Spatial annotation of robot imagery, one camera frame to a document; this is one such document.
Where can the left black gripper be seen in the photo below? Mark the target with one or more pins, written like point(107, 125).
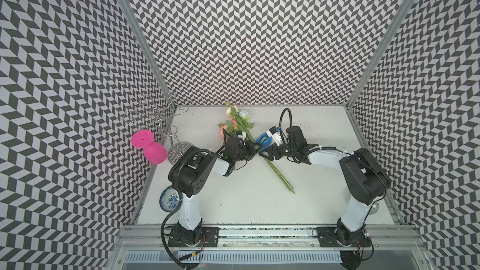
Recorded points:
point(250, 145)

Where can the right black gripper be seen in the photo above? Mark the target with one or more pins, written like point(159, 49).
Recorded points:
point(273, 149)

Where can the blue tape dispenser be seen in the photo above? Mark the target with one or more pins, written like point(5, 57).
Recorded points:
point(265, 140)

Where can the artificial rose bouquet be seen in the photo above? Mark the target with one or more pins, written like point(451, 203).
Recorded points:
point(237, 120)

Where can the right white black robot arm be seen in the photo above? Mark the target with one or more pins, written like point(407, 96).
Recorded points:
point(366, 181)

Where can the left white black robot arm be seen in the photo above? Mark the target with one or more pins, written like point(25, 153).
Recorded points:
point(189, 175)

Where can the pink silicone goblet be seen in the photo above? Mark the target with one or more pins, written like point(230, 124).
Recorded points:
point(153, 151)

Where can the blue white patterned bowl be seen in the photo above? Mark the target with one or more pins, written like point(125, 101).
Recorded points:
point(169, 199)

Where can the green patterned plate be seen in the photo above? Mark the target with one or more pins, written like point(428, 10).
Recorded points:
point(374, 208)

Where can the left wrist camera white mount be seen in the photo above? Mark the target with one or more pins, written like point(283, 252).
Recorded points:
point(243, 135)

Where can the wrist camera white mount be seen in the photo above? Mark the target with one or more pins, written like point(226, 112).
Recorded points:
point(243, 135)
point(275, 134)

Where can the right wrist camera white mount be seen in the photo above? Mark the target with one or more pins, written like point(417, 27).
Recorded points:
point(275, 134)

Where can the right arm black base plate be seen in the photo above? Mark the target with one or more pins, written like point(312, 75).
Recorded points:
point(341, 237)

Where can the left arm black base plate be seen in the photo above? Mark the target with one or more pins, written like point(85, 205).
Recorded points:
point(180, 237)

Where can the silver wire jewelry stand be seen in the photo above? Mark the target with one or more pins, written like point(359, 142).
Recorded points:
point(159, 120)

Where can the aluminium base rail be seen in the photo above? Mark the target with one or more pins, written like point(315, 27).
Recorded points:
point(305, 237)

